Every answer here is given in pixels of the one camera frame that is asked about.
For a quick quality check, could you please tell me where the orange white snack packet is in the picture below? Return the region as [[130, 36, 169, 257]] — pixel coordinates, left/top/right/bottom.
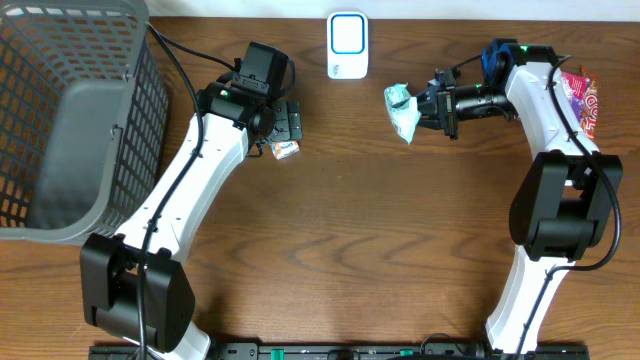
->
[[270, 141, 300, 160]]

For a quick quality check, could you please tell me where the teal snack wrapper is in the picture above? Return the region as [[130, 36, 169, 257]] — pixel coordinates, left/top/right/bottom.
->
[[384, 83, 421, 144]]

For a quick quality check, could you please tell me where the pink purple snack packet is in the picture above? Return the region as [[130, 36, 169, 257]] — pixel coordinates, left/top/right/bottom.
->
[[561, 71, 590, 120]]

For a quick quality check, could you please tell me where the orange chocolate bar wrapper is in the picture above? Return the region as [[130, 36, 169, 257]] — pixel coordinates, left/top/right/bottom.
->
[[580, 66, 599, 140]]

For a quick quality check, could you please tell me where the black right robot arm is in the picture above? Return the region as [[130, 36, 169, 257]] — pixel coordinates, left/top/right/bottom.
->
[[409, 38, 623, 359]]

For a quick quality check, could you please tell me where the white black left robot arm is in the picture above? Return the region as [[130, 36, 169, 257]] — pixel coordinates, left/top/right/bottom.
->
[[80, 82, 302, 359]]

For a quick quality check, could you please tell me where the white barcode scanner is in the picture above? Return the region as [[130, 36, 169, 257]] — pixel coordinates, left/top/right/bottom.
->
[[326, 11, 369, 80]]

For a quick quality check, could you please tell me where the dark grey plastic basket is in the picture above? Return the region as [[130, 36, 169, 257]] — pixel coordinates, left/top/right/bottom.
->
[[1, 0, 169, 245]]

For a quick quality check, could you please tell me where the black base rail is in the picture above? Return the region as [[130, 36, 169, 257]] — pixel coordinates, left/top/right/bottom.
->
[[87, 341, 591, 360]]

